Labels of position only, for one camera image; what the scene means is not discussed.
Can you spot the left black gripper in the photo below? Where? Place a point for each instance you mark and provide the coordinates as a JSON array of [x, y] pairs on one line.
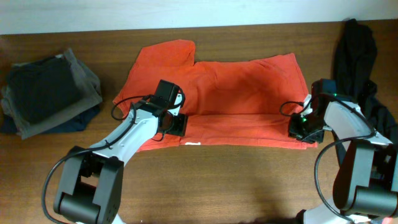
[[181, 125]]

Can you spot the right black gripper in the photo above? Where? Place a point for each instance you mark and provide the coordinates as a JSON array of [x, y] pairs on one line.
[[294, 131]]

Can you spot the orange printed t-shirt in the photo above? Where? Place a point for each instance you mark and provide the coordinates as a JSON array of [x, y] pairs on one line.
[[227, 103]]

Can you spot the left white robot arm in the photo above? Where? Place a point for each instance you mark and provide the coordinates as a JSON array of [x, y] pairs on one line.
[[90, 186]]

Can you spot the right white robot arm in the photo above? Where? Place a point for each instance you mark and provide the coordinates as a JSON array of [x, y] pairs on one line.
[[365, 187]]

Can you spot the folded navy blue shirt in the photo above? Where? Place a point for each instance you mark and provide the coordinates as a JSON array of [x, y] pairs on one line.
[[78, 123]]

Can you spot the black garment on table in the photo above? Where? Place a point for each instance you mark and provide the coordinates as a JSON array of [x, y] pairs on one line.
[[353, 63]]

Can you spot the folded light grey shirt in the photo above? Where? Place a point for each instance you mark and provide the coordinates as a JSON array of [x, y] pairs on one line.
[[86, 81]]

